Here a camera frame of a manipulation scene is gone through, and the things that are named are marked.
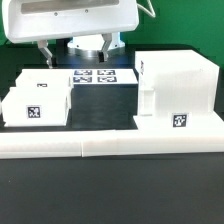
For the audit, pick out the white front drawer tray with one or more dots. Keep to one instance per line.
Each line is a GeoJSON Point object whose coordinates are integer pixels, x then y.
{"type": "Point", "coordinates": [40, 106]}

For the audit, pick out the white drawer cabinet box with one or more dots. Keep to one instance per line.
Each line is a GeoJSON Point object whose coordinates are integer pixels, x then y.
{"type": "Point", "coordinates": [176, 89]}

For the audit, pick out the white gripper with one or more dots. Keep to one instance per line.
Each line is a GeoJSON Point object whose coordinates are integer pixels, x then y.
{"type": "Point", "coordinates": [41, 20]}

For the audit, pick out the white drawer tray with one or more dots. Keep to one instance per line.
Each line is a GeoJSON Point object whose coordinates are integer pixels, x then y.
{"type": "Point", "coordinates": [45, 78]}
{"type": "Point", "coordinates": [40, 106]}

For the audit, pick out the white marker tag sheet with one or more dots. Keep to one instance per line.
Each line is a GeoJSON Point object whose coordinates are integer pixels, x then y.
{"type": "Point", "coordinates": [104, 76]}

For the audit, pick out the white L-shaped border fence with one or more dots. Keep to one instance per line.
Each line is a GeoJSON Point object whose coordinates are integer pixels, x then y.
{"type": "Point", "coordinates": [200, 135]}

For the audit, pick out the white rear drawer tray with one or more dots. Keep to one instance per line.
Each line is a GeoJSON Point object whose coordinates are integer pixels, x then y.
{"type": "Point", "coordinates": [45, 78]}

